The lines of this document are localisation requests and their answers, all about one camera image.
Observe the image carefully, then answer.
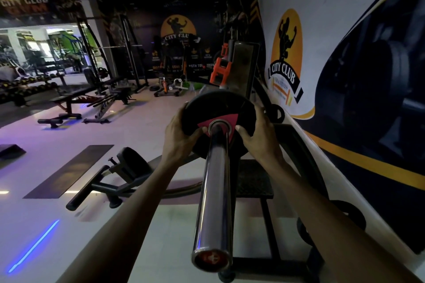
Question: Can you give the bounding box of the black smith machine rack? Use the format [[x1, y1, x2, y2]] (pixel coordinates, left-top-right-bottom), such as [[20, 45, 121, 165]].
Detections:
[[76, 14, 149, 94]]

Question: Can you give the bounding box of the black weight plate red mark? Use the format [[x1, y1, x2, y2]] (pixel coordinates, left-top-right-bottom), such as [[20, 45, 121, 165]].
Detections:
[[182, 90, 257, 161]]

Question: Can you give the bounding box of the person's right hand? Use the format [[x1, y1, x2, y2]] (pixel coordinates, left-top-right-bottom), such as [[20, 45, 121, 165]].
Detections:
[[235, 105, 286, 171]]

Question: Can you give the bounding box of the person's left hand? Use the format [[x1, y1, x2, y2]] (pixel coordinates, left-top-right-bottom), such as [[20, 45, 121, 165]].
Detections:
[[160, 103, 209, 167]]

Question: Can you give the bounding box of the long black floor mat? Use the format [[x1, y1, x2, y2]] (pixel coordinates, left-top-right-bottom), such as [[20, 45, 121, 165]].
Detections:
[[23, 144, 115, 200]]

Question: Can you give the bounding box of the black weight bench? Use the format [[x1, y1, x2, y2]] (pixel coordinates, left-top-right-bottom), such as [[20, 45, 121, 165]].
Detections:
[[37, 68, 102, 128]]

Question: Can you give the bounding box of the bundle of barbells on stand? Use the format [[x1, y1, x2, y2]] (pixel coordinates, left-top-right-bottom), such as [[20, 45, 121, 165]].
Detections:
[[82, 86, 137, 124]]

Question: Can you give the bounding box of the chrome barbell sleeve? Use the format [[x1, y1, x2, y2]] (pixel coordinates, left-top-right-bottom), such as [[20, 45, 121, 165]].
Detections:
[[191, 119, 235, 273]]

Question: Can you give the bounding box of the dark gym sign board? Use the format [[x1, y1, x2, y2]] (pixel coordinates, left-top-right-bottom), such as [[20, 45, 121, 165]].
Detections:
[[0, 0, 84, 29]]

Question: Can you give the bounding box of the black row machine frame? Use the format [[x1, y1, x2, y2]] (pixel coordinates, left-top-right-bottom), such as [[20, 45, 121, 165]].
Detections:
[[139, 77, 332, 283]]

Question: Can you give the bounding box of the dumbbell rack with dumbbells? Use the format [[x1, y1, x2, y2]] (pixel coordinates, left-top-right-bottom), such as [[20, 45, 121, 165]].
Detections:
[[0, 73, 66, 106]]

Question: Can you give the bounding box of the person's right forearm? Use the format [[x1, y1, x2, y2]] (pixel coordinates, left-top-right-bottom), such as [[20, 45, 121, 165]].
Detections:
[[262, 159, 423, 283]]

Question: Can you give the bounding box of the white wall banner with logo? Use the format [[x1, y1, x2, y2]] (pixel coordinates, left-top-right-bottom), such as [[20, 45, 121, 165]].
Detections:
[[257, 0, 425, 255]]

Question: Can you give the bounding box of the small black weight plate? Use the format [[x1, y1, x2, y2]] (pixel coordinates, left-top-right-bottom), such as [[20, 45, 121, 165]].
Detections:
[[265, 104, 286, 124]]

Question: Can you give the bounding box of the small white orange floor machine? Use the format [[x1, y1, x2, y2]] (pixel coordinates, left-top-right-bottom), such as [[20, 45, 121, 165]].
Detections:
[[149, 75, 190, 98]]

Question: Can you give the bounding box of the black roller pad machine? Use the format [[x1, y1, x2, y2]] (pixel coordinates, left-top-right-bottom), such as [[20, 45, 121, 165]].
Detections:
[[66, 147, 158, 212]]

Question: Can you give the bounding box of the person's left forearm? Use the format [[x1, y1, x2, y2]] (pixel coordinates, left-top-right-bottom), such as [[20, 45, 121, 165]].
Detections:
[[56, 159, 181, 283]]

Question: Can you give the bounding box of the dark wall banner yellow logo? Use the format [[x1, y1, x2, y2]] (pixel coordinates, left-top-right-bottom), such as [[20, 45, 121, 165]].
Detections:
[[93, 0, 260, 85]]

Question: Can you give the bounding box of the orange machine handle bracket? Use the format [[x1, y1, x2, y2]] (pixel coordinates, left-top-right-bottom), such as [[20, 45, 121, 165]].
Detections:
[[209, 44, 232, 86]]

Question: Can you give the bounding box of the black step platform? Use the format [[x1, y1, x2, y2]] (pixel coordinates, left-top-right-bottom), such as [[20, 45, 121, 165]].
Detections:
[[0, 144, 27, 161]]

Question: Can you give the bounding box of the dark machine chest pad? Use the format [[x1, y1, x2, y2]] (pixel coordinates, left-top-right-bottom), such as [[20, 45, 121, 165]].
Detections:
[[225, 42, 260, 95]]

